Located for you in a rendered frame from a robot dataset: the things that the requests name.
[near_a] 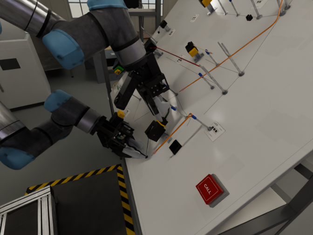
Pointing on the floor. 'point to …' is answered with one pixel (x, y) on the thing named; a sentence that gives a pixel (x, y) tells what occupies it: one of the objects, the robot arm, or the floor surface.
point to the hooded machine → (20, 70)
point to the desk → (96, 63)
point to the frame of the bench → (268, 218)
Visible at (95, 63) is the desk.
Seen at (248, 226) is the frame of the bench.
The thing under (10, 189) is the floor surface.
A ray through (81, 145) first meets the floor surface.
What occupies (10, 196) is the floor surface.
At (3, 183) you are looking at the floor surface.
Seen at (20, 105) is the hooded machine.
